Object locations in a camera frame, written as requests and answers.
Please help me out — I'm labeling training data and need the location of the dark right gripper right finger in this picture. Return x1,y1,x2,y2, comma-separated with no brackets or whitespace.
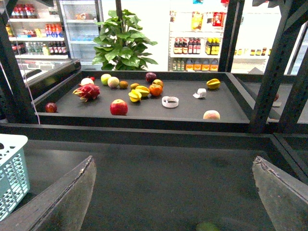
252,156,308,231

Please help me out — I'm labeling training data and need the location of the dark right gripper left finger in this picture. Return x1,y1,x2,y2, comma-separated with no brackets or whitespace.
0,156,97,231

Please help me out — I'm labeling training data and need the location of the light blue plastic basket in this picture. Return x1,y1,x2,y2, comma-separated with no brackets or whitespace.
0,134,30,220

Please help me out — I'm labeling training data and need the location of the green avocado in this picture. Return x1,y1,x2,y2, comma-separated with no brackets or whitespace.
195,222,220,231

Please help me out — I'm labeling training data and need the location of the small dark red plum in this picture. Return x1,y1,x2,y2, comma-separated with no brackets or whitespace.
45,103,57,113

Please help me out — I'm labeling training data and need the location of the black display tray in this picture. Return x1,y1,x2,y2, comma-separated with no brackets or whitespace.
34,71,255,132

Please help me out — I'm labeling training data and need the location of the pale pink peach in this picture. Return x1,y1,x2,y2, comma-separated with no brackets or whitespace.
203,110,220,120

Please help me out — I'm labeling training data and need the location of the red apple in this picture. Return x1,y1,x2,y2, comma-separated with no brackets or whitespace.
110,99,128,116

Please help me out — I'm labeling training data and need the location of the pink dragon fruit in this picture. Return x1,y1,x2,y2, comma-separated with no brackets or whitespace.
73,84,100,102

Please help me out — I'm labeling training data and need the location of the white round fruit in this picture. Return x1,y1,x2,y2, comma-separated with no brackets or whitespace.
80,77,94,86

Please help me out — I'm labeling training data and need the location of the yellow starfruit front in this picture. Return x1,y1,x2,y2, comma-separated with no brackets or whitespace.
128,89,142,103

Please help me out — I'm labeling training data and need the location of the yellow starfruit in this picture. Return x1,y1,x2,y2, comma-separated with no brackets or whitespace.
128,89,142,103
206,78,221,90
135,85,150,97

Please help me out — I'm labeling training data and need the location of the green apple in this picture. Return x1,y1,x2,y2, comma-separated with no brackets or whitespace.
101,74,112,86

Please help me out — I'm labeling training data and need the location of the yellow starfruit far right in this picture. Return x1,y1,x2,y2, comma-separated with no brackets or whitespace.
206,78,221,90

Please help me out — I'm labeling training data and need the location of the brown kiwi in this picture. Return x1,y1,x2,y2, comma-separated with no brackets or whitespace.
119,81,128,89

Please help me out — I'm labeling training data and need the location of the small yellow-brown fruit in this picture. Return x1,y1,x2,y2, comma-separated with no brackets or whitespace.
130,83,139,90

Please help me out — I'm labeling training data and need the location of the yellow starfruit middle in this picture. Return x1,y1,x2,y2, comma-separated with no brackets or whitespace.
135,85,150,97

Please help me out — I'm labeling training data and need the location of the orange persimmon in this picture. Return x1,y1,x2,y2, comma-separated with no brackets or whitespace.
149,84,163,96

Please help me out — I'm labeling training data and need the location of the dark purple fruit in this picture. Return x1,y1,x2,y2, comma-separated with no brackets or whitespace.
145,72,157,83

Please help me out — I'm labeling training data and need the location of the red-yellow apple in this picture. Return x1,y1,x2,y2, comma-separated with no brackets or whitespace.
152,79,164,88

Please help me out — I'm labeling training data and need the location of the green potted plant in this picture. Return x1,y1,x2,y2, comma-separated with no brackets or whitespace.
92,9,157,71

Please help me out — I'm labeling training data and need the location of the white tape ring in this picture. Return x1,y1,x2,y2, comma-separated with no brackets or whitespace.
161,96,180,108

